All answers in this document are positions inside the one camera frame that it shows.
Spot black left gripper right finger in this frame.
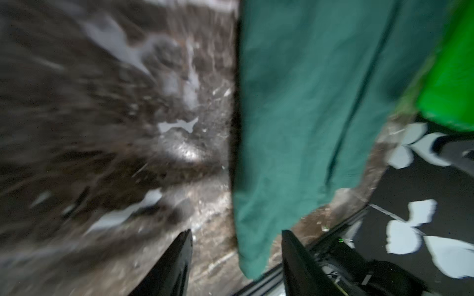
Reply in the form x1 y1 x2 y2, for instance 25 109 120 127
281 230 343 296

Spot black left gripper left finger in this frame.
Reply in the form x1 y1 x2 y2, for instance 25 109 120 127
129 229 193 296

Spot dark green t-shirt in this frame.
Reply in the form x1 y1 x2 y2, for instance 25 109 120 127
232 1 453 279

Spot green plastic basket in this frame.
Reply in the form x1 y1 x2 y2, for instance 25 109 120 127
417 1 474 132

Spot black front aluminium rail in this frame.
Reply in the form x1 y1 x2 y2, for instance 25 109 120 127
235 206 369 296

